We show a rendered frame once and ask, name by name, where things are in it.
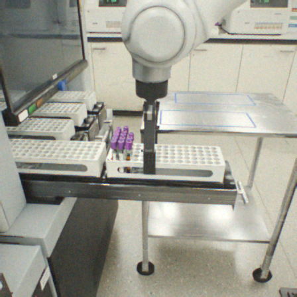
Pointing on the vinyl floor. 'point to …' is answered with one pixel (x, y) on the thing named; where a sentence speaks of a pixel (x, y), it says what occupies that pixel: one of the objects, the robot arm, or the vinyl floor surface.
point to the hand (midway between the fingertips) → (150, 155)
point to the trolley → (248, 220)
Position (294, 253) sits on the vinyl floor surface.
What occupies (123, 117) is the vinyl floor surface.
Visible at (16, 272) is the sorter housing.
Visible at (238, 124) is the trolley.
